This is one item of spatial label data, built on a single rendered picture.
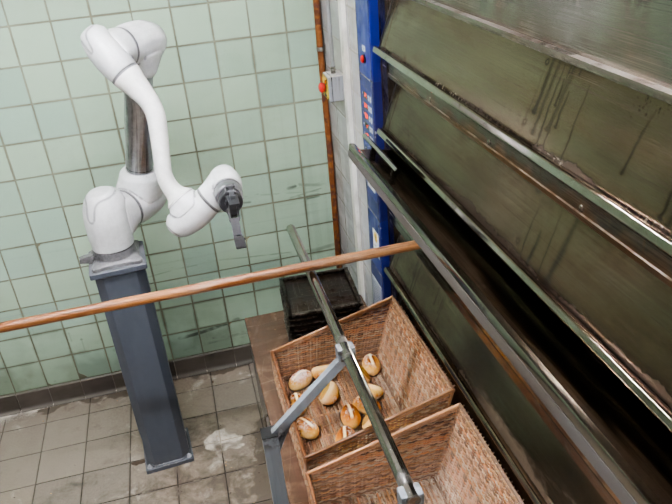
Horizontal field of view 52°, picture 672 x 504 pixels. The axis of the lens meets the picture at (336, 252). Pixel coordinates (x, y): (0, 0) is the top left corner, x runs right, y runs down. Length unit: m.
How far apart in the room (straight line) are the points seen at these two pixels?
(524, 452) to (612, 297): 0.60
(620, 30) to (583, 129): 0.18
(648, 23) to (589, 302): 0.48
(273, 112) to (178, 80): 0.43
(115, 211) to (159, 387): 0.78
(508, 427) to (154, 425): 1.70
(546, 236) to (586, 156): 0.25
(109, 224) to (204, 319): 1.09
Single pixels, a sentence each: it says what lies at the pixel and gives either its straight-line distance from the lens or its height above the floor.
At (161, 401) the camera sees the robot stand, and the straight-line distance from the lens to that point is 2.98.
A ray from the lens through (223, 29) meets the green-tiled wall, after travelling 3.01.
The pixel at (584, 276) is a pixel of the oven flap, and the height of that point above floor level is 1.53.
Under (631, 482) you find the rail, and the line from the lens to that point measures 1.08.
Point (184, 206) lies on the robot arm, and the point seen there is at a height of 1.30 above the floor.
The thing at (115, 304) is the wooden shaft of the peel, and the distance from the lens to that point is 2.02.
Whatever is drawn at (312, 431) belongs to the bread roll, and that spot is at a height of 0.63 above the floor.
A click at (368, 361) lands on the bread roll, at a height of 0.64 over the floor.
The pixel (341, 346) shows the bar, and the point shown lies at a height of 1.17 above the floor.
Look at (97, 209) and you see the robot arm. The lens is 2.57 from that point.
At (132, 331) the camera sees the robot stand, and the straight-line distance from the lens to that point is 2.78.
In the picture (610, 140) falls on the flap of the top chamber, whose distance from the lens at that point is 1.19.
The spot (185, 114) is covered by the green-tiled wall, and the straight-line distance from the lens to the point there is 3.08.
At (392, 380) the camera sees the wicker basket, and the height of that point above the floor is 0.61.
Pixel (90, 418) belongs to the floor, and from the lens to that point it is 3.60.
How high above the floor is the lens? 2.20
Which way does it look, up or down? 29 degrees down
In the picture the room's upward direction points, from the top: 5 degrees counter-clockwise
